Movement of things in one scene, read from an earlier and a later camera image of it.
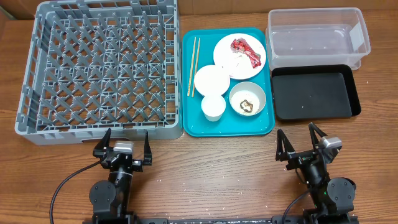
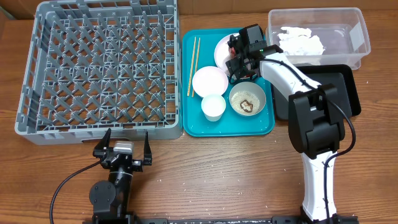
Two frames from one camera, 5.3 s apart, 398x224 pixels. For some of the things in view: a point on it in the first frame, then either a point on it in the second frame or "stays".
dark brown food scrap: x=245 y=106 stays
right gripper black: x=305 y=158 -> x=239 y=66
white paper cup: x=212 y=106 stays
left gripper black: x=138 y=164 stays
